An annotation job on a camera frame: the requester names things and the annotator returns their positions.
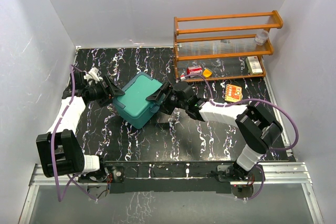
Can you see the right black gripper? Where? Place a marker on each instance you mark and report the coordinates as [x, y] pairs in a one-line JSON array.
[[164, 90]]

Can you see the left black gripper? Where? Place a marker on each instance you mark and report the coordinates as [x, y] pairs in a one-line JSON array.
[[107, 98]]

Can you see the green box lid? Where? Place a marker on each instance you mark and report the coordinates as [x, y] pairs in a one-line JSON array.
[[136, 91]]

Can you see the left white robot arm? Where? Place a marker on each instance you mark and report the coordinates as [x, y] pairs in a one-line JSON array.
[[59, 151]]

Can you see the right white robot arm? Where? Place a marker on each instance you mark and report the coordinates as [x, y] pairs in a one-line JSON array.
[[257, 125]]

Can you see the red white medicine box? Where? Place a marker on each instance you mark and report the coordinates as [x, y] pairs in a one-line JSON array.
[[192, 70]]

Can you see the white green medicine box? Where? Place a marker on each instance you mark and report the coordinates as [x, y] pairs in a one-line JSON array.
[[254, 66]]

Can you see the yellow orange small object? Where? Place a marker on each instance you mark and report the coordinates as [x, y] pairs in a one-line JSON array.
[[207, 73]]

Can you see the orange notepad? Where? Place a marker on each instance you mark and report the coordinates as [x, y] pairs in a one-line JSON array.
[[233, 93]]

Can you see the orange wooden shelf rack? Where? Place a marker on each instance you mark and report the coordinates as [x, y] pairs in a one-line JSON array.
[[221, 43]]

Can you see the clear plastic cup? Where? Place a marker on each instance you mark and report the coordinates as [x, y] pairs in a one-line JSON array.
[[261, 37]]

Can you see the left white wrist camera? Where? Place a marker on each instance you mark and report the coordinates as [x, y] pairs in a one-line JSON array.
[[93, 76]]

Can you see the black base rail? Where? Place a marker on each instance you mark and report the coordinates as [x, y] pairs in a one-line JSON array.
[[132, 176]]

